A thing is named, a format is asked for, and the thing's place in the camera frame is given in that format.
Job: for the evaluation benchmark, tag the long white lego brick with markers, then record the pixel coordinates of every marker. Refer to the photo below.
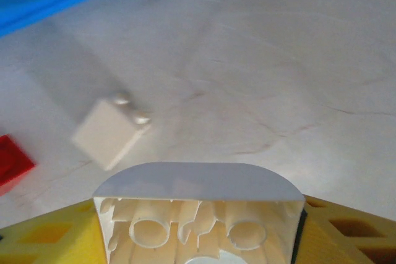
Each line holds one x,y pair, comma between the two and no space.
198,189

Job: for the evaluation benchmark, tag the small white lego brick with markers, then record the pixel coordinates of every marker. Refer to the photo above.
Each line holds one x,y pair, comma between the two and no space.
108,131

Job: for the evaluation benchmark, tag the small red lego brick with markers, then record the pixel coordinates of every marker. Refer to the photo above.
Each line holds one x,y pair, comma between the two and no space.
12,162

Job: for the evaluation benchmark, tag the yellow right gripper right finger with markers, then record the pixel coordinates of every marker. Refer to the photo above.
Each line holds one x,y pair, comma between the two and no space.
349,233

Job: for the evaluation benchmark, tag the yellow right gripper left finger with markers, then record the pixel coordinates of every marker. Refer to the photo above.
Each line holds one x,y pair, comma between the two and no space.
52,233

